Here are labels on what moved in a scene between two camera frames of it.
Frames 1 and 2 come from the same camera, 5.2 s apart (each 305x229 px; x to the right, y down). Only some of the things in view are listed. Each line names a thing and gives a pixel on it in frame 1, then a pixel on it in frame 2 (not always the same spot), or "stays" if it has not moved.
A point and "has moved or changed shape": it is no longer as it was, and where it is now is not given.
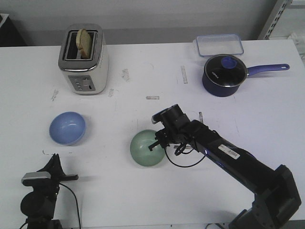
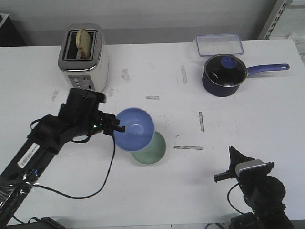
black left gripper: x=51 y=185 -> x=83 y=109
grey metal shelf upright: x=276 y=14 stays
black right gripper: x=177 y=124 -> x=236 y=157
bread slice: x=84 y=43 stays
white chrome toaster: x=84 y=58 stays
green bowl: x=141 y=152 stays
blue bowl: x=67 y=128 has moved or changed shape
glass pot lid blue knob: x=226 y=70 stays
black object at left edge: x=9 y=36 stays
